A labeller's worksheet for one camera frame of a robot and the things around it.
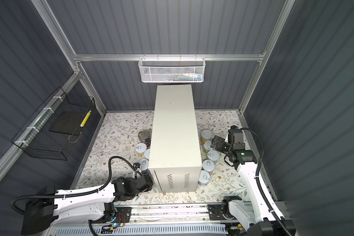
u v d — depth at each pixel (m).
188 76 0.92
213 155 0.89
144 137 0.94
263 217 0.39
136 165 0.74
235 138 0.58
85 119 0.79
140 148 0.93
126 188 0.59
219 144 0.70
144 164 0.86
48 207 0.42
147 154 0.90
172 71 1.12
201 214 0.76
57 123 0.74
